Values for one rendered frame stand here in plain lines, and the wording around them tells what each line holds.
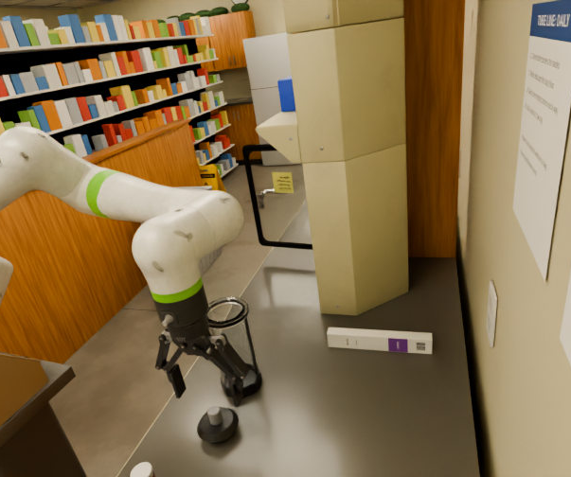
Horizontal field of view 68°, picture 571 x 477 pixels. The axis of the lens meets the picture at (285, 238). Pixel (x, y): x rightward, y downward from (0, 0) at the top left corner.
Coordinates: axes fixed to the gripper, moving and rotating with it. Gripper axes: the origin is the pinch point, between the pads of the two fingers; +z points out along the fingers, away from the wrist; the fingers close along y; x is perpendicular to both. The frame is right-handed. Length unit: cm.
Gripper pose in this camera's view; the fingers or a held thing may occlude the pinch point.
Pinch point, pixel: (208, 393)
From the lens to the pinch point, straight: 95.3
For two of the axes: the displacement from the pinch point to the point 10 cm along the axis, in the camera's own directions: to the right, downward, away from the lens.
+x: 2.8, -4.5, 8.5
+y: 9.5, 0.0, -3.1
